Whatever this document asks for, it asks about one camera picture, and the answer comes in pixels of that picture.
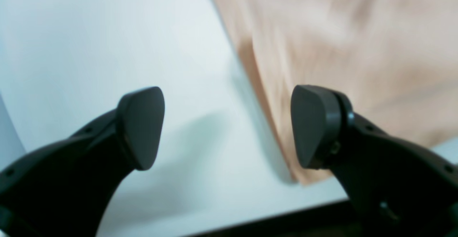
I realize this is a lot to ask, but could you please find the peach T-shirt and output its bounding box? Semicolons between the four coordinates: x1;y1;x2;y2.
213;0;458;186

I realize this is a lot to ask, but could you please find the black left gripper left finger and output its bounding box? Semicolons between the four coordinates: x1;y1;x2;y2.
0;87;165;237

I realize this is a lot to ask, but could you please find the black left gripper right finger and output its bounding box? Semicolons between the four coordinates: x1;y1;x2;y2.
291;85;458;237

